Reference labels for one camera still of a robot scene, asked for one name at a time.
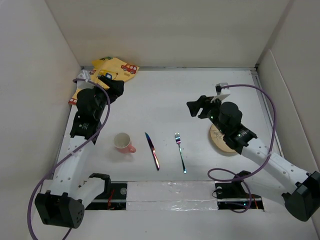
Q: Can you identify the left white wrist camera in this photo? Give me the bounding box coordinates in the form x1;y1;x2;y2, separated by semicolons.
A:
77;69;91;79

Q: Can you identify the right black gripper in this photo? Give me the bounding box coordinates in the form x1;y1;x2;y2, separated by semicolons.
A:
186;94;228;135

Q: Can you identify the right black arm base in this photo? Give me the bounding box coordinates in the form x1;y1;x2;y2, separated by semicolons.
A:
211;181;264;213

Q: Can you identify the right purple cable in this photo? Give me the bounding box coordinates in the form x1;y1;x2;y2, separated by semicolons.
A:
207;84;277;213

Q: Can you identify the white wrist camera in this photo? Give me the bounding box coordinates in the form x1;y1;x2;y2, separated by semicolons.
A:
210;82;231;103
77;69;91;79

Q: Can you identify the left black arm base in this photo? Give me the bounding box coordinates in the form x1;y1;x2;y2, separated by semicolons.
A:
86;181;128;211

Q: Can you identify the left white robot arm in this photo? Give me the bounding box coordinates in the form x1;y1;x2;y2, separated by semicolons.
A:
34;75;125;229

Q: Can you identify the yellow car-print cloth placemat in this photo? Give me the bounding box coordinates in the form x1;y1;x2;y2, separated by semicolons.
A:
84;57;140;90

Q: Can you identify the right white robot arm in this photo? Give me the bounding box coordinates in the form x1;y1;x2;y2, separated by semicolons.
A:
186;95;320;222

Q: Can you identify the iridescent table knife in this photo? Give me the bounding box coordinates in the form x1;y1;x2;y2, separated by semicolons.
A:
144;132;160;171

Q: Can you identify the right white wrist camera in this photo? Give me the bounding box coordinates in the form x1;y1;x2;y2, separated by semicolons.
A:
210;82;231;103

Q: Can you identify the beige bird-pattern plate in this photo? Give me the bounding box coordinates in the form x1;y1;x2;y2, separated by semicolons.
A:
209;124;237;155

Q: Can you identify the iridescent fork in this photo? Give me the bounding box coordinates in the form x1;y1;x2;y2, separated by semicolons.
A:
175;132;187;174

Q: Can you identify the pink ceramic mug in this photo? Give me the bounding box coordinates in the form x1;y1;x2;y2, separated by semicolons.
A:
113;132;137;154

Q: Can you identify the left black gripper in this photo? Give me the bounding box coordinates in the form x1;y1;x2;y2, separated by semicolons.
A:
89;76;123;120

